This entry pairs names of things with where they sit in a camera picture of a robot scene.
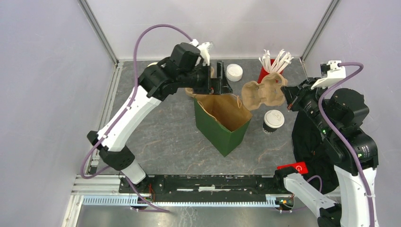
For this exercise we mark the brown paper bag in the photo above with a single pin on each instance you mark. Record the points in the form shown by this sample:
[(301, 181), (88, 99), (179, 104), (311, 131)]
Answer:
[(222, 119)]

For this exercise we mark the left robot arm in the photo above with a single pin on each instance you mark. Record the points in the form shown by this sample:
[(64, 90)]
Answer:
[(188, 66)]

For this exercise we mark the stack of white lids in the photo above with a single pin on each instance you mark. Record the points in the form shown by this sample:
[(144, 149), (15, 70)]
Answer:
[(234, 72)]

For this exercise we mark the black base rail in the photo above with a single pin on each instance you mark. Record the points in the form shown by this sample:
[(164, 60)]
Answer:
[(210, 188)]

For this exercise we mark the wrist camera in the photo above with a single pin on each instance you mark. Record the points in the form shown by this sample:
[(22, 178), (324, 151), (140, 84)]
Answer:
[(204, 50), (332, 73)]

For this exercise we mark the red straw holder cup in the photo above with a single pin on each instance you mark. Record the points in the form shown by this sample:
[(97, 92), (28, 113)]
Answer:
[(264, 73)]

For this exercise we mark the cardboard cup carrier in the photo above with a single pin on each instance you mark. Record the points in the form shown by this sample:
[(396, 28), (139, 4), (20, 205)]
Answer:
[(267, 92), (189, 91)]

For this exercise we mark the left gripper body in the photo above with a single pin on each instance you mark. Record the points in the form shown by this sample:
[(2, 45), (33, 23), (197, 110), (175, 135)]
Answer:
[(204, 83)]

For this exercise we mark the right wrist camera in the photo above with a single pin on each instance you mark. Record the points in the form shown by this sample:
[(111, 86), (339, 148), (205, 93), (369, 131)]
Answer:
[(332, 73)]

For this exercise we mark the white cup lid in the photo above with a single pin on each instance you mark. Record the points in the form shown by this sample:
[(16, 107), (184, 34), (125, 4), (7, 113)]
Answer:
[(274, 119)]

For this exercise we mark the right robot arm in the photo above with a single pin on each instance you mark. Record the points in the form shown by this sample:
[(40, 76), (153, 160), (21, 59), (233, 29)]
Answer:
[(351, 153)]

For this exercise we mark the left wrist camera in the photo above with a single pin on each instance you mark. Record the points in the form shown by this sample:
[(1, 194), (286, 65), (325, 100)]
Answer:
[(204, 50)]

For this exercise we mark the black paper coffee cup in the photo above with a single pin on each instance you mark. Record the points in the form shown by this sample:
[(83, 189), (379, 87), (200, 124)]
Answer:
[(268, 129)]

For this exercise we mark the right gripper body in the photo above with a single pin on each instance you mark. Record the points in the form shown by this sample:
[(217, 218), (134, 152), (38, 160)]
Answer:
[(307, 99)]

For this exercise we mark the red card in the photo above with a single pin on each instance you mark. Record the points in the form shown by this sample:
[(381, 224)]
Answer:
[(299, 166)]

